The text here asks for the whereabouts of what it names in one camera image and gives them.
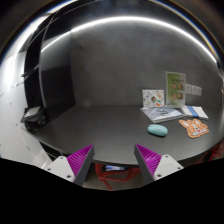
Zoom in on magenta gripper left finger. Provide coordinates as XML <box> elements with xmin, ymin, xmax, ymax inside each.
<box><xmin>46</xmin><ymin>145</ymin><xmax>95</xmax><ymax>186</ymax></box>

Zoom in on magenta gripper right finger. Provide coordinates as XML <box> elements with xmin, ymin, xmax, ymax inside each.
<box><xmin>134</xmin><ymin>144</ymin><xmax>183</xmax><ymax>183</ymax></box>

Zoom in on teal computer mouse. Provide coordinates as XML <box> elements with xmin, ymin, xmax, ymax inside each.
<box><xmin>147</xmin><ymin>124</ymin><xmax>168</xmax><ymax>137</ymax></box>

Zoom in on orange corgi mouse pad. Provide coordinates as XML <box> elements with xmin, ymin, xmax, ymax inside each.
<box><xmin>179</xmin><ymin>119</ymin><xmax>209</xmax><ymax>139</ymax></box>

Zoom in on grey magazine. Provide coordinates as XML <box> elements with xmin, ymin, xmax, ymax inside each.
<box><xmin>141</xmin><ymin>107</ymin><xmax>184</xmax><ymax>123</ymax></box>

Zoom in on black bag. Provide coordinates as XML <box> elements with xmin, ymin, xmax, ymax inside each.
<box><xmin>21</xmin><ymin>106</ymin><xmax>48</xmax><ymax>133</ymax></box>

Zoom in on white and blue booklet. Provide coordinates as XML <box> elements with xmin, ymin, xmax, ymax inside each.
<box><xmin>182</xmin><ymin>105</ymin><xmax>208</xmax><ymax>119</ymax></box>

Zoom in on red stool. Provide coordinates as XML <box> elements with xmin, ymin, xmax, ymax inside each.
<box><xmin>197</xmin><ymin>140</ymin><xmax>224</xmax><ymax>164</ymax></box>

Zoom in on white illustrated card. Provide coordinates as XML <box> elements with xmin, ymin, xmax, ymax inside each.
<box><xmin>142</xmin><ymin>90</ymin><xmax>164</xmax><ymax>107</ymax></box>

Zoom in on green upright sign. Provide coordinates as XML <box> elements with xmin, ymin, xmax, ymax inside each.
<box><xmin>166</xmin><ymin>72</ymin><xmax>186</xmax><ymax>108</ymax></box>

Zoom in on white wall socket plate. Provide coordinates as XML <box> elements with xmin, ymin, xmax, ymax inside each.
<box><xmin>185</xmin><ymin>84</ymin><xmax>202</xmax><ymax>96</ymax></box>

